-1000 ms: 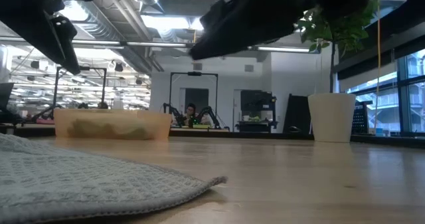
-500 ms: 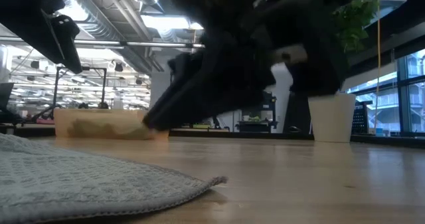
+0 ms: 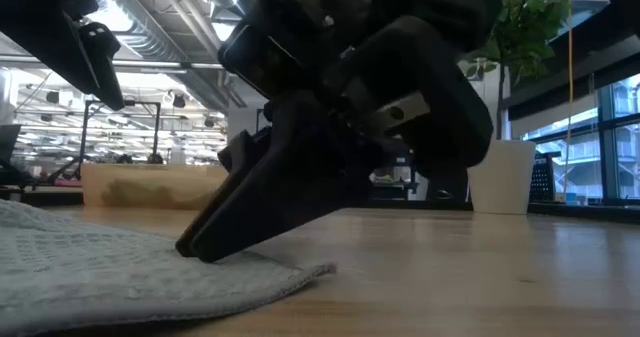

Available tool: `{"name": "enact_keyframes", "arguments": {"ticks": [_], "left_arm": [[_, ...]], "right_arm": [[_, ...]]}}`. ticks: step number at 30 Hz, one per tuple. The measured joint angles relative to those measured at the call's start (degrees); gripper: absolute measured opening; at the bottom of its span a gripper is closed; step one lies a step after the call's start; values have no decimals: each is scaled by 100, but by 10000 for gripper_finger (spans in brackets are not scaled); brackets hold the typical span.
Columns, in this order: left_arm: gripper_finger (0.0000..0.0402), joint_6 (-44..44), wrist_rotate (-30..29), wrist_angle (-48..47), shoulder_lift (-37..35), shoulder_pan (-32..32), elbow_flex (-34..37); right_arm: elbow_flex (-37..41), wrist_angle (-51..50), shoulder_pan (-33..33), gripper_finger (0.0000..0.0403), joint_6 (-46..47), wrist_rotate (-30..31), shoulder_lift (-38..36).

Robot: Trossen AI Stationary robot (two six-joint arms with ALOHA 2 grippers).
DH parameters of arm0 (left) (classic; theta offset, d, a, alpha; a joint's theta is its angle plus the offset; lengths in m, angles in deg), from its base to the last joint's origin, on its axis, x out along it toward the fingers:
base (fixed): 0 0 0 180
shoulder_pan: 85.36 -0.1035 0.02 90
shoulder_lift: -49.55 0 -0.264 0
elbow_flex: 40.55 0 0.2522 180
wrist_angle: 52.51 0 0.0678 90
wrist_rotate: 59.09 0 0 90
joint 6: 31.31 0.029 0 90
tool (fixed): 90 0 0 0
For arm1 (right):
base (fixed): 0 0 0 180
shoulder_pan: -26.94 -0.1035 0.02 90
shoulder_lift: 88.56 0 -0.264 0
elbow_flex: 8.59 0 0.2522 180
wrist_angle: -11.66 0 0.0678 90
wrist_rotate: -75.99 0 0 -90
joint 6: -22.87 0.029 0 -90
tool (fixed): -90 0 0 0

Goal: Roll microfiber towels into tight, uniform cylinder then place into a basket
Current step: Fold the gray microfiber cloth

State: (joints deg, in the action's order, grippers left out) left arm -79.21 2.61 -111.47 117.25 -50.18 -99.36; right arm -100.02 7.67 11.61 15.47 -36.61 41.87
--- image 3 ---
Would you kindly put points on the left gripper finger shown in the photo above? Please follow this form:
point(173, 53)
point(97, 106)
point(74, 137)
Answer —
point(102, 52)
point(50, 37)

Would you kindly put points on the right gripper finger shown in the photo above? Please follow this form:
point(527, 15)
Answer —
point(240, 152)
point(290, 187)

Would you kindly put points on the grey waffle-weave towel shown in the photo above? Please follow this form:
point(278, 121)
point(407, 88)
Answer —
point(100, 277)

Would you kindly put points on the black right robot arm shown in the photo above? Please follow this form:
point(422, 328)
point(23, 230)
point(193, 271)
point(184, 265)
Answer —
point(440, 2)

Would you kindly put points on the orange plastic basket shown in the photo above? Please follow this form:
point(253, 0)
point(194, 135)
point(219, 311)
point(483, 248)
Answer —
point(150, 172)

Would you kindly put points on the person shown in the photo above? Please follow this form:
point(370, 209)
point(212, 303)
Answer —
point(155, 158)

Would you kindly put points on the black shelf cart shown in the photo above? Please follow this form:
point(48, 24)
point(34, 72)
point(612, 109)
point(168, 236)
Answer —
point(395, 189)

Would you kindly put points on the dark computer monitor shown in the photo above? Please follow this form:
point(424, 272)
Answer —
point(9, 144)

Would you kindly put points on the black upright panel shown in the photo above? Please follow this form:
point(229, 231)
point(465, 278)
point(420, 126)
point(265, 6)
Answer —
point(450, 187)

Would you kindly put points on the black computer mouse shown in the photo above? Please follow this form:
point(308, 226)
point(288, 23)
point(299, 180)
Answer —
point(443, 195)

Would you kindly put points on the green leafy plant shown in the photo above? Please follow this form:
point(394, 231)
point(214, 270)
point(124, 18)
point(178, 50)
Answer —
point(530, 17)

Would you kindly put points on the white plant pot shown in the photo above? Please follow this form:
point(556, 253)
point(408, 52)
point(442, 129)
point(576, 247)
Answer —
point(500, 182)

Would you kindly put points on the black perforated panel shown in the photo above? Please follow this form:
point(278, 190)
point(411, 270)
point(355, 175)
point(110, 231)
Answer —
point(542, 177)

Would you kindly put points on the large glass window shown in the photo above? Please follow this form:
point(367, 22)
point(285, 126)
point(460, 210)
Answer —
point(620, 152)

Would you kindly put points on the black overhead camera frame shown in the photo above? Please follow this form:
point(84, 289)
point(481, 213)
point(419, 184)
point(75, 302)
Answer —
point(120, 103)

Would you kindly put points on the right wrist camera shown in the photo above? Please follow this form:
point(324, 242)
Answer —
point(255, 62)

